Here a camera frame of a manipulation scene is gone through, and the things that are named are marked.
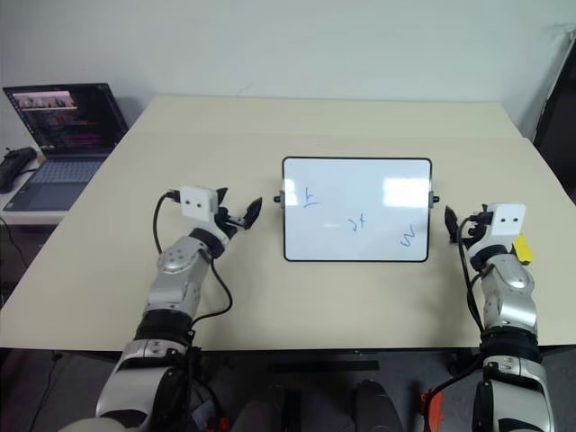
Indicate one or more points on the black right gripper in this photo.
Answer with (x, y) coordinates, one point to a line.
(476, 227)

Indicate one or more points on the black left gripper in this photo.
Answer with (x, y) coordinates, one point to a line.
(227, 222)

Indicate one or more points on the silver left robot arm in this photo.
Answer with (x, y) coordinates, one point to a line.
(175, 288)

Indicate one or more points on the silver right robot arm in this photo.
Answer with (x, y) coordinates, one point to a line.
(508, 297)

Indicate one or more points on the yellow plastic block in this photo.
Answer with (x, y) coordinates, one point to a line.
(523, 249)

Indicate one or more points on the small black-framed whiteboard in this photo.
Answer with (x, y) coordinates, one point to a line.
(360, 189)

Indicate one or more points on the open grey laptop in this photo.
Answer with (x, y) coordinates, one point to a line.
(67, 171)

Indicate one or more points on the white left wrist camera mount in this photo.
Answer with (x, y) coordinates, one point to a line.
(198, 202)

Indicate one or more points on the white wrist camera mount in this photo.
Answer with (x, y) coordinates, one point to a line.
(508, 222)
(198, 202)

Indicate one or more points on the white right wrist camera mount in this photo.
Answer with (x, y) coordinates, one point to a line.
(508, 222)

